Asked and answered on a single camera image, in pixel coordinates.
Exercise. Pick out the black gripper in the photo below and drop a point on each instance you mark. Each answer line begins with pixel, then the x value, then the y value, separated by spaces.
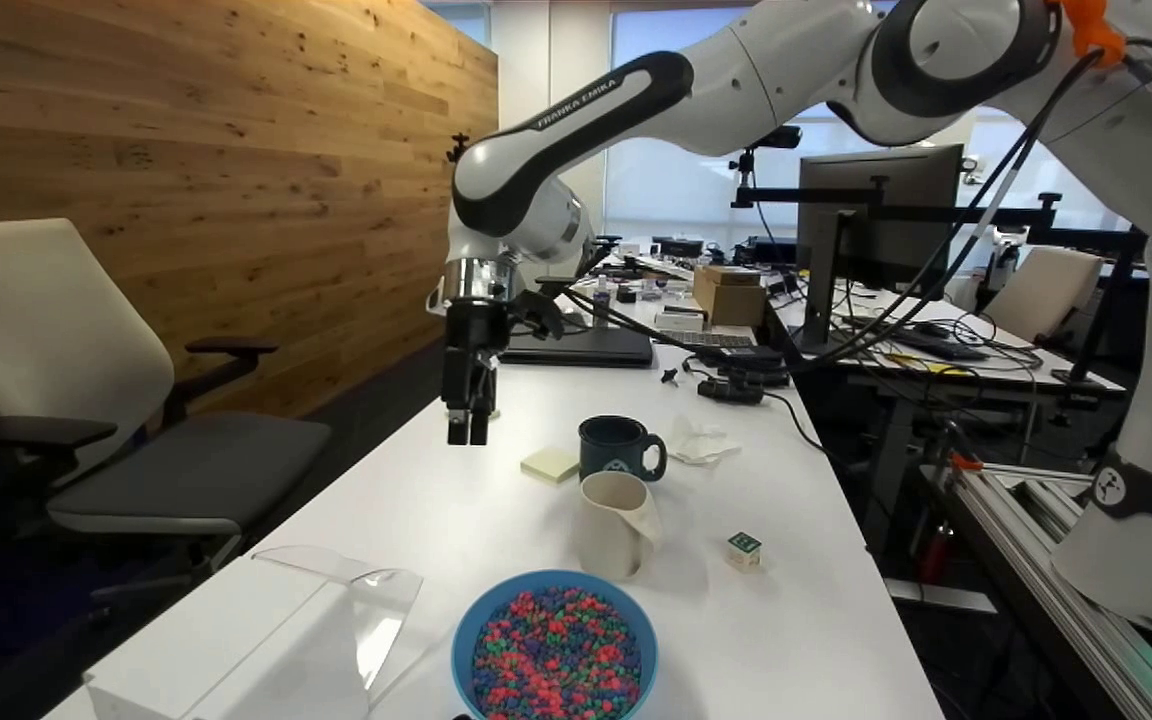
pixel 477 348

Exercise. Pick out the clear plastic lidded box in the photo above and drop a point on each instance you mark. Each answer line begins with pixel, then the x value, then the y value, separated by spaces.
pixel 200 655

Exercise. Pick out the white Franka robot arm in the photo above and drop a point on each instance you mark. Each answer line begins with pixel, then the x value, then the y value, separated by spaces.
pixel 736 83

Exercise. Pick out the yellow sticky note pad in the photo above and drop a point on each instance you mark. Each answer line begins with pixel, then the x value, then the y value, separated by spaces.
pixel 551 463

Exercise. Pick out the black laptop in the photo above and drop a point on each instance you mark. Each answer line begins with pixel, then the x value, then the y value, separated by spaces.
pixel 581 346

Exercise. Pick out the dark blue mug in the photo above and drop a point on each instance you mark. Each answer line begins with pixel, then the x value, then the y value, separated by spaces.
pixel 614 445

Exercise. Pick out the white paper cup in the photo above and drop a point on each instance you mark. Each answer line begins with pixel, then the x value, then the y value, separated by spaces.
pixel 614 527

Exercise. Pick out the blue bowl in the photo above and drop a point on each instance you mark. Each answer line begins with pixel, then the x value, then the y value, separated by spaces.
pixel 464 655

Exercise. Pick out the crumpled clear plastic wrap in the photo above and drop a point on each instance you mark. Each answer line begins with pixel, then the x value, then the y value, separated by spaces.
pixel 705 443

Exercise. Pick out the colourful beads pile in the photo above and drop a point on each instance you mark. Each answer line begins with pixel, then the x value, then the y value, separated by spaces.
pixel 557 655

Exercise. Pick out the black electronic device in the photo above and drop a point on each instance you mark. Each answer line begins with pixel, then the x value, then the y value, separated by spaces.
pixel 735 381

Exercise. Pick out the black tripod pole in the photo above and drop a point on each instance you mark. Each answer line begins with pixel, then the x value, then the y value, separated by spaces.
pixel 459 144

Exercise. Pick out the cardboard box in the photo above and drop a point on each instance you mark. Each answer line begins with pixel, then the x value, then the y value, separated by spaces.
pixel 731 295

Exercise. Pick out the small green white cube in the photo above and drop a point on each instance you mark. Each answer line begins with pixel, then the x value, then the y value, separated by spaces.
pixel 742 545

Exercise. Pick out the white chair grey seat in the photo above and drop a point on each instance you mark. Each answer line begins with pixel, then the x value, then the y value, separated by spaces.
pixel 29 332

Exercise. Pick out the grey computer monitor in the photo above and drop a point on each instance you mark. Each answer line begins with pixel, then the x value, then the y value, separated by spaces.
pixel 882 202

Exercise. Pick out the black desk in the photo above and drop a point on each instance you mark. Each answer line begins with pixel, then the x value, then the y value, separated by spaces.
pixel 949 403

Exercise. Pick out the beige office chair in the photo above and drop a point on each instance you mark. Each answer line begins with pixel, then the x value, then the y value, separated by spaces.
pixel 1043 289

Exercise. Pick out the black camera boom stand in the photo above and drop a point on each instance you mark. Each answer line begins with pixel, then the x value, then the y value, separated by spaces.
pixel 790 198

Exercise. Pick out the black stereo camera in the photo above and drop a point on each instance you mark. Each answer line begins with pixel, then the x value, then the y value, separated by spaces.
pixel 777 138

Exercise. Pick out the aluminium frame rail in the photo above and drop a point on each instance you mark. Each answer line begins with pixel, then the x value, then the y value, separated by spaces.
pixel 1069 584

